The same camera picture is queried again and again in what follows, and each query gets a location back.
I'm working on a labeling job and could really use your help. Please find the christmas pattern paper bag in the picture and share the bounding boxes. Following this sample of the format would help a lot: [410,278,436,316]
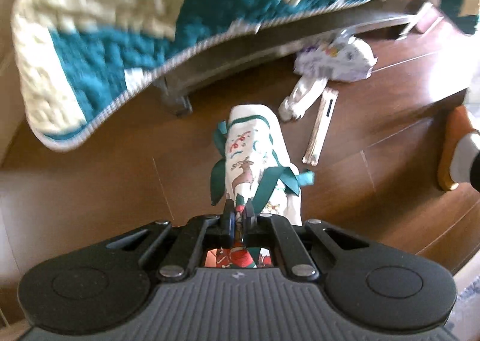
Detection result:
[208,102,315,270]

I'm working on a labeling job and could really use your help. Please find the orange slipper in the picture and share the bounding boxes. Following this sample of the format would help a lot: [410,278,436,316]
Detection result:
[437,105,479,192]

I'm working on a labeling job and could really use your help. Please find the crumpled beige paper wrapper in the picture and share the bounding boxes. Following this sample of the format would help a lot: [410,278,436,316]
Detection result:
[278,76,328,122]

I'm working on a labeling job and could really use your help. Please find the teal cream quilt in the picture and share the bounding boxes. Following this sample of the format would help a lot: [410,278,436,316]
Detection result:
[11,0,479,150]

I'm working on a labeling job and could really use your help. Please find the white purple snack bag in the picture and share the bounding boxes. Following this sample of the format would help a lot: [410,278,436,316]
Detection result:
[294,34,377,83]

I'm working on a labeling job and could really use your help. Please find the brown toothpaste box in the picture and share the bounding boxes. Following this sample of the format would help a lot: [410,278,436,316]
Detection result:
[302,87,338,167]

